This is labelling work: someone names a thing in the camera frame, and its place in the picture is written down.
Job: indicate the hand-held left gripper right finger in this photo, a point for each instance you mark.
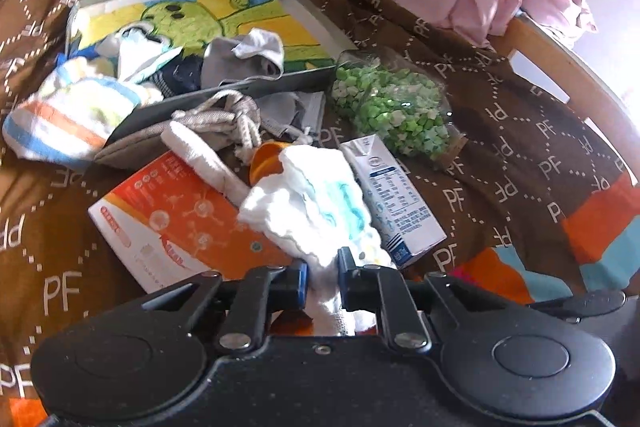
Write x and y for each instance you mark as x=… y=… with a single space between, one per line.
x=342 y=277

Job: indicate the orange and white carton box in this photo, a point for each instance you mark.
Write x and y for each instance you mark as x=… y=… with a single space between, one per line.
x=165 y=227

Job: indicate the navy sock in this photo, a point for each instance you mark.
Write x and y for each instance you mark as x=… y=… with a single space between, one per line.
x=177 y=77

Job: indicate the grey tray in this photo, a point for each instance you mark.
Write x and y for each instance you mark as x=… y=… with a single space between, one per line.
x=225 y=94

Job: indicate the striped white orange blue sock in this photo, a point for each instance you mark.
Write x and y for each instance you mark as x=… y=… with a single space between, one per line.
x=65 y=112

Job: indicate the white sock blue stripes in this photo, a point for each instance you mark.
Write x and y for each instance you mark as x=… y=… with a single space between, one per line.
x=135 y=52

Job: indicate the white printed gauze cloth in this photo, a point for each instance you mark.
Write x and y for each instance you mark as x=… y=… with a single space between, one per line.
x=310 y=202

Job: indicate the wooden bed rail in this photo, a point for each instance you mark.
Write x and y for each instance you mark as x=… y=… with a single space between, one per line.
x=555 y=67

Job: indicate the orange plastic cup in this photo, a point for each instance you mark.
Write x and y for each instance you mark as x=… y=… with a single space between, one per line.
x=267 y=159

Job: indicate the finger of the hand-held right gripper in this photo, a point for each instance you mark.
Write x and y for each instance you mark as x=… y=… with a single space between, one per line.
x=580 y=304

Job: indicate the green frog drawing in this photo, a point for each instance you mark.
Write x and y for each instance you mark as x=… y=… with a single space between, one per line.
x=215 y=12

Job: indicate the brown printed blanket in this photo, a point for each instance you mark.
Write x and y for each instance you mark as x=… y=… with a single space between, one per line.
x=500 y=147

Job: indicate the light grey sock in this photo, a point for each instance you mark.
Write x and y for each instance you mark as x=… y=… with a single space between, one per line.
x=245 y=52

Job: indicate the white blue milk carton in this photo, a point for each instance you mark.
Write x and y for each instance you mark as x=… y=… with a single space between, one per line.
x=395 y=202

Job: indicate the grey face mask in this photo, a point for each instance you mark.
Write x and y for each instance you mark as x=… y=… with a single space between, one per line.
x=290 y=112

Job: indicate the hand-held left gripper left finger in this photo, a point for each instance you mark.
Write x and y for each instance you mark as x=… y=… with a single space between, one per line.
x=301 y=282

